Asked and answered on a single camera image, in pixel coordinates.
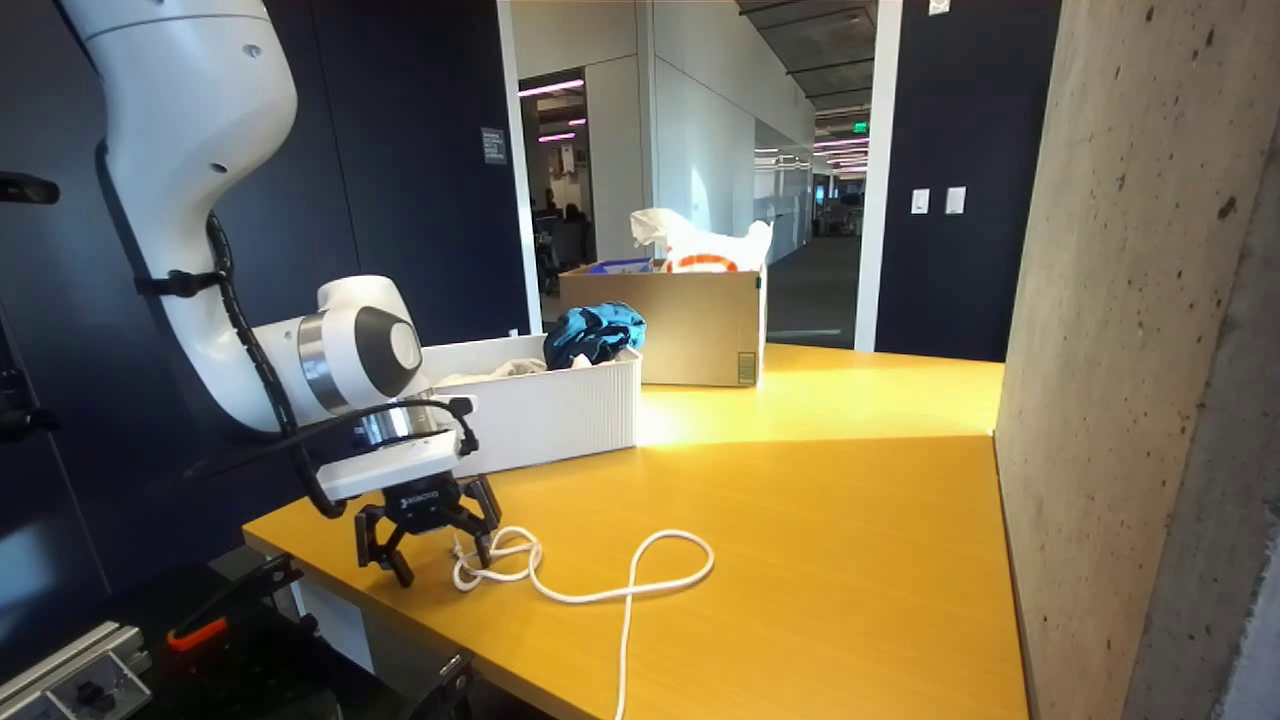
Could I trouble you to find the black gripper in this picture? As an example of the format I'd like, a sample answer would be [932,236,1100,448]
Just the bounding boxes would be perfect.
[348,474,510,594]

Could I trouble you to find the white shoelace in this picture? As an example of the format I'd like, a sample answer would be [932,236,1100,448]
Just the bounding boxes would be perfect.
[448,522,722,720]

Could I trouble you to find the white ribbed plastic bin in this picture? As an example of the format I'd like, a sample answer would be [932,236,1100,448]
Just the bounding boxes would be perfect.
[397,334,644,486]

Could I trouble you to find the orange black clamp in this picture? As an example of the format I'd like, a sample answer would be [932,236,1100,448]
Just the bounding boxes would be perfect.
[166,557,305,659]

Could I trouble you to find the dark blue cloth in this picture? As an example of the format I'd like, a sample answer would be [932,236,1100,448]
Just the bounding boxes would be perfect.
[539,302,653,377]

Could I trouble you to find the brown cardboard box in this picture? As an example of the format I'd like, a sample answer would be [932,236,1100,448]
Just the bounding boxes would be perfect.
[558,262,774,392]

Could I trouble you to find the white plastic bag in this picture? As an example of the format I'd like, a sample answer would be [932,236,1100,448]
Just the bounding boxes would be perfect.
[625,203,777,281]

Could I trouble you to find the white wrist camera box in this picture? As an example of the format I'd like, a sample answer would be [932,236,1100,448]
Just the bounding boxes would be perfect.
[316,429,487,510]

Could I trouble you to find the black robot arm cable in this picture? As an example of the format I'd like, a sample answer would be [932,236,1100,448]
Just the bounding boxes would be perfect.
[93,135,487,523]

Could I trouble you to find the aluminium extrusion rail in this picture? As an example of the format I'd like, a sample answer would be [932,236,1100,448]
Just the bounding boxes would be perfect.
[0,618,162,720]

